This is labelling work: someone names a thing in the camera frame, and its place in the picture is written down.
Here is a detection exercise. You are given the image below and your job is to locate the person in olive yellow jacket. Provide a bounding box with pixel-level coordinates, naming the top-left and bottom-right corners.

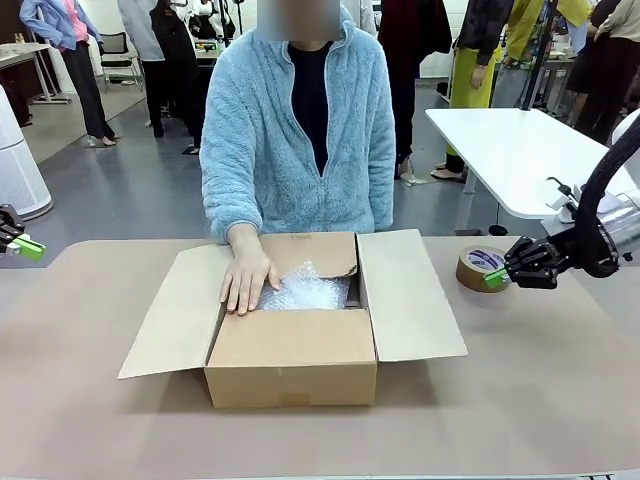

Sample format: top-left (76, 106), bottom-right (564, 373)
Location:
top-left (492, 0), bottom-right (594, 109)

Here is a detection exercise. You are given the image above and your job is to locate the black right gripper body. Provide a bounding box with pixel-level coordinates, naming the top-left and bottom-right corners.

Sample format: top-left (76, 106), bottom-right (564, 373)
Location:
top-left (544, 227), bottom-right (584, 276)

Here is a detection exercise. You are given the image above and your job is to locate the black mesh chair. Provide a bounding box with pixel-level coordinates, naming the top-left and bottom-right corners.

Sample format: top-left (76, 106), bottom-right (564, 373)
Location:
top-left (99, 30), bottom-right (141, 86)

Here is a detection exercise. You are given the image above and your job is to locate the white cylindrical air purifier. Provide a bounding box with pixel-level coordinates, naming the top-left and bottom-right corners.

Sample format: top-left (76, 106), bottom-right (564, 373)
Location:
top-left (0, 84), bottom-right (54, 221)

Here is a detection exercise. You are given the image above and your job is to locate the person's left forearm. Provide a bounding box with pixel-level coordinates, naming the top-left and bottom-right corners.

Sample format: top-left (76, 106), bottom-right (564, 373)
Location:
top-left (367, 164), bottom-right (397, 232)

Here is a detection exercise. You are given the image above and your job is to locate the person's right forearm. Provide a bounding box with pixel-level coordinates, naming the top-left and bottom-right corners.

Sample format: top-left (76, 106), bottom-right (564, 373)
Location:
top-left (202, 164), bottom-right (264, 246)

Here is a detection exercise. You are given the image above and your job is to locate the black tripod stand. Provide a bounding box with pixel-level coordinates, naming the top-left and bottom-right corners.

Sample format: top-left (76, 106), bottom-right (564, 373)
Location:
top-left (214, 0), bottom-right (246, 49)

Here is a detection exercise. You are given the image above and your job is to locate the person in yellow apron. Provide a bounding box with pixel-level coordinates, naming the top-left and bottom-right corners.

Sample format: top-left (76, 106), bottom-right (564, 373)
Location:
top-left (432, 0), bottom-right (516, 185)

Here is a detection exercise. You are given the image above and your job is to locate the person in light shirt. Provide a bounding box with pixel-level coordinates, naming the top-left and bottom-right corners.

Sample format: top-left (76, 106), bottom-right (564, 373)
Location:
top-left (117, 0), bottom-right (169, 139)

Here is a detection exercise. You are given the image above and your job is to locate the brown packing tape roll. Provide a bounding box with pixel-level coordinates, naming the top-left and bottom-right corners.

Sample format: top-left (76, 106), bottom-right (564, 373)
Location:
top-left (454, 245), bottom-right (512, 294)

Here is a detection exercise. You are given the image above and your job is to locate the light background desk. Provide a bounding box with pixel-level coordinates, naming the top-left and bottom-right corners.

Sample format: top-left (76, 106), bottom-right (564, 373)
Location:
top-left (0, 42), bottom-right (71, 105)

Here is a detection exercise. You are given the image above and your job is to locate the black slanted stand pole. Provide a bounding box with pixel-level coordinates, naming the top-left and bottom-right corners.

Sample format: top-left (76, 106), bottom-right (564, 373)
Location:
top-left (514, 0), bottom-right (561, 114)

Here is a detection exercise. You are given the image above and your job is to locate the person in dark red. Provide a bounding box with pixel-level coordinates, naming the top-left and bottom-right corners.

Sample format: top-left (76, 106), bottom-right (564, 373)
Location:
top-left (377, 0), bottom-right (454, 181)

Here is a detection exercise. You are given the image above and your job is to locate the person in beige top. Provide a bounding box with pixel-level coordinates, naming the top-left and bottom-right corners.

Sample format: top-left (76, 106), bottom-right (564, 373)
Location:
top-left (567, 0), bottom-right (640, 146)

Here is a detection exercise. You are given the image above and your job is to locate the person in blue fleece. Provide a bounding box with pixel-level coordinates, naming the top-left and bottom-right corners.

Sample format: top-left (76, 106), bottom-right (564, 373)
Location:
top-left (199, 0), bottom-right (397, 246)

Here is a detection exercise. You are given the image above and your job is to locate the brown cardboard box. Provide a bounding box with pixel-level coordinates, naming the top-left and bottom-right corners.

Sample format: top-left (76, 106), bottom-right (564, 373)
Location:
top-left (117, 228), bottom-right (469, 410)

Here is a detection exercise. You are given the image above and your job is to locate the clear bubble wrap sheet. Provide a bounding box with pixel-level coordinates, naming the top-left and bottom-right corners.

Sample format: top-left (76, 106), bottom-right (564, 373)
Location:
top-left (254, 259), bottom-right (359, 312)

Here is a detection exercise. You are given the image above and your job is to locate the person in black apron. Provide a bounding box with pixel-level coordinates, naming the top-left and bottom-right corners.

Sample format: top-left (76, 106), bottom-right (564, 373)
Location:
top-left (149, 0), bottom-right (214, 154)

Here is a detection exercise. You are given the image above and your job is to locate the black right arm cable sleeve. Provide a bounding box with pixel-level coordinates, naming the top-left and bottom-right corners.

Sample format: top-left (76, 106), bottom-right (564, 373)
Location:
top-left (572, 117), bottom-right (640, 279)

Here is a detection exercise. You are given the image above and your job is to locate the person in blue pink jacket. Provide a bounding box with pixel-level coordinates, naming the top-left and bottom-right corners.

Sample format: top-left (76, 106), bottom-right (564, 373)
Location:
top-left (19, 0), bottom-right (121, 149)

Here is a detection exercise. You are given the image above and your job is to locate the white side table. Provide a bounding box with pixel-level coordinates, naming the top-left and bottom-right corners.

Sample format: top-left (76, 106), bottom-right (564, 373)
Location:
top-left (424, 107), bottom-right (614, 236)

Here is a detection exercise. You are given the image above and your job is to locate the person's right hand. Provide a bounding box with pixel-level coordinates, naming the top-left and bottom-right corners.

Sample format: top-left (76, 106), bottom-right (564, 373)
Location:
top-left (219, 223), bottom-right (281, 317)

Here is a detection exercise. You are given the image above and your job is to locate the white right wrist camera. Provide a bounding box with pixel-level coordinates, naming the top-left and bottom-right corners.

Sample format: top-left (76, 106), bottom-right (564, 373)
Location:
top-left (542, 177), bottom-right (584, 224)

